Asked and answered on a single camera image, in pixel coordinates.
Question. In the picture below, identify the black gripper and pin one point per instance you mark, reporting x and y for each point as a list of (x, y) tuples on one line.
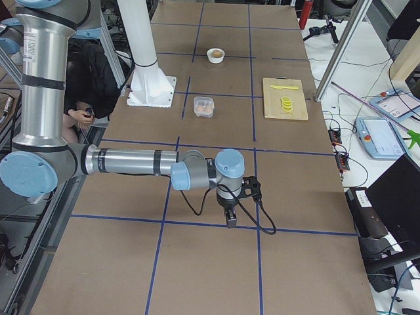
[(228, 205)]

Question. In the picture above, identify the brown egg from bowl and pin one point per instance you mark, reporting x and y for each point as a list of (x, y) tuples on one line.
[(216, 54)]

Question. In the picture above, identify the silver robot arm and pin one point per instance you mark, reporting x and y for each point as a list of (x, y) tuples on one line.
[(41, 159)]

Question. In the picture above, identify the clear plastic egg box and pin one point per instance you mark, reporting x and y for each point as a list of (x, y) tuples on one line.
[(203, 101)]

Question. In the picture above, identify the black computer box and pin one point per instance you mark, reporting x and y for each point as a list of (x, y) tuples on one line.
[(386, 217)]

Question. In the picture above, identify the wooden cutting board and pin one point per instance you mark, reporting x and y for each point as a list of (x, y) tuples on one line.
[(272, 99)]

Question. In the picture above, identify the yellow plastic knife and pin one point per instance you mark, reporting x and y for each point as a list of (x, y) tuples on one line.
[(295, 88)]

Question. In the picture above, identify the white round bowl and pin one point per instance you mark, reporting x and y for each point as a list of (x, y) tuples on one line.
[(215, 60)]

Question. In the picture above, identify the teach pendant near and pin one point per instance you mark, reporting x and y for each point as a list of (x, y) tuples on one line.
[(379, 138)]

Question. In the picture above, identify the teach pendant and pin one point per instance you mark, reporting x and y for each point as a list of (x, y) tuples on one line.
[(398, 105), (379, 138)]

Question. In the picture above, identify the seated person in black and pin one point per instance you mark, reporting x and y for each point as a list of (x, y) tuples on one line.
[(91, 89)]

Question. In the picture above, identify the long reacher grabber tool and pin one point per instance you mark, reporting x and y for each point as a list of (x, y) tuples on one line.
[(415, 137)]

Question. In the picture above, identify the teach pendant far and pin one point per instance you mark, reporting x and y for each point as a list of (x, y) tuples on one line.
[(398, 105)]

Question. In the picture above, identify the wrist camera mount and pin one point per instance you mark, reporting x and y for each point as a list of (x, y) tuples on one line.
[(251, 187)]

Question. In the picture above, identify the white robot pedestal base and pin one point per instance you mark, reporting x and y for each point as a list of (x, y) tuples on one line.
[(150, 87)]

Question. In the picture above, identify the aluminium frame post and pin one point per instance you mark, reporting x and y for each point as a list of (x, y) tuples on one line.
[(356, 17)]

